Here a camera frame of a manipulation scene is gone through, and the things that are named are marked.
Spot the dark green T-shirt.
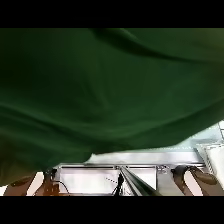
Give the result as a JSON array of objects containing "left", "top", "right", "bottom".
[{"left": 0, "top": 27, "right": 224, "bottom": 188}]

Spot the black cable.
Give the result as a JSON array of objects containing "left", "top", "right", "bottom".
[{"left": 111, "top": 172, "right": 126, "bottom": 197}]

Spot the silver frame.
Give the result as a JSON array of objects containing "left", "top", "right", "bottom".
[{"left": 52, "top": 146, "right": 224, "bottom": 197}]

